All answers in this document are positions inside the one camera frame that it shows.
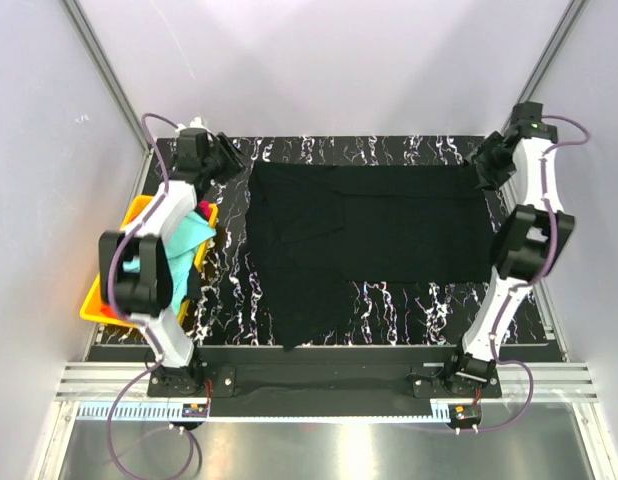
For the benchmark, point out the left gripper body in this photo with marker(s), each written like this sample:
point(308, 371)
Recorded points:
point(220, 165)

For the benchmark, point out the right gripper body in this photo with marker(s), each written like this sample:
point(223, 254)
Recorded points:
point(492, 162)

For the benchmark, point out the black t shirt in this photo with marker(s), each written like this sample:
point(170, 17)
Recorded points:
point(369, 223)

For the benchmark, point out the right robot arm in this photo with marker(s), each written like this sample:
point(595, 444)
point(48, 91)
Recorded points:
point(525, 248)

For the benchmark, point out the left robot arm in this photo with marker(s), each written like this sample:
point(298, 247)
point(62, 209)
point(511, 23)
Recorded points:
point(136, 280)

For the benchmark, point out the magenta t shirt in bin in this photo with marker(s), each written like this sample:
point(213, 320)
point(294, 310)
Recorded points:
point(204, 210)

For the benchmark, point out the teal t shirt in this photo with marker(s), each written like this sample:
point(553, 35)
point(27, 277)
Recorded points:
point(181, 251)

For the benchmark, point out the black marble pattern mat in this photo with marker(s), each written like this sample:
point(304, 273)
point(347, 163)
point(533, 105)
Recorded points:
point(320, 307)

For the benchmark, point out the orange t shirt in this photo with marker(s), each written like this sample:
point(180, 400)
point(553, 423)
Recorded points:
point(107, 311)

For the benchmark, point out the yellow plastic bin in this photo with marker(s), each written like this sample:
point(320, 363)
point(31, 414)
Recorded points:
point(96, 310)

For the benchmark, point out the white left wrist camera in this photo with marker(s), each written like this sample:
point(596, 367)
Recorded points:
point(196, 123)

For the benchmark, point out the aluminium frame rail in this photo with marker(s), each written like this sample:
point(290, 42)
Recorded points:
point(88, 37)

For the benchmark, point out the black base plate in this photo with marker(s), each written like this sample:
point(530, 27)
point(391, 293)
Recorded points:
point(350, 377)

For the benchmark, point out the white cable duct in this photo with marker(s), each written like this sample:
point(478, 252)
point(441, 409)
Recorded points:
point(220, 411)

